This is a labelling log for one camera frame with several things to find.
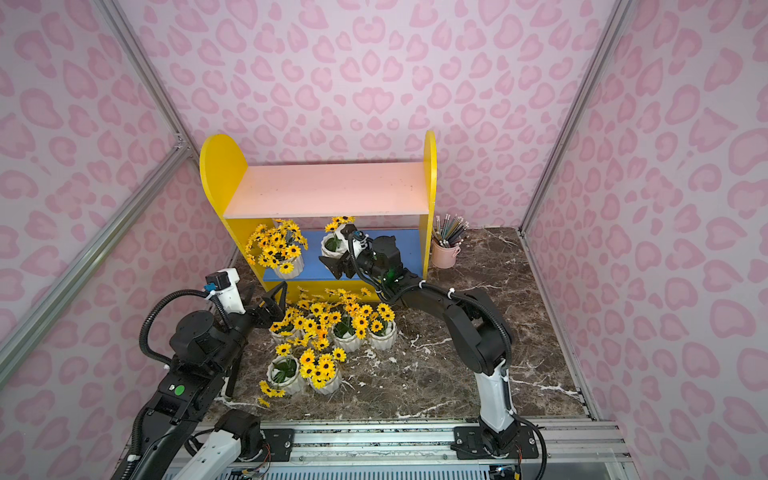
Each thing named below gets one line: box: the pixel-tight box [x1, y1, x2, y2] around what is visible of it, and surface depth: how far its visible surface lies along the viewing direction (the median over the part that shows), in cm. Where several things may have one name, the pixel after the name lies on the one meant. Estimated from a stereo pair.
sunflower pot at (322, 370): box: [299, 347, 347, 395], surface depth 73 cm
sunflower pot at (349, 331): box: [331, 294, 373, 353], surface depth 86 cm
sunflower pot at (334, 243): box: [320, 216, 356, 257], surface depth 79 cm
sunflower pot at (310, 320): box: [286, 288, 346, 352], surface depth 82 cm
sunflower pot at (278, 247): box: [245, 219, 309, 280], surface depth 82 cm
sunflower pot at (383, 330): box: [367, 303, 397, 351], surface depth 85 cm
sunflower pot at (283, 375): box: [258, 342, 301, 408], surface depth 80 cm
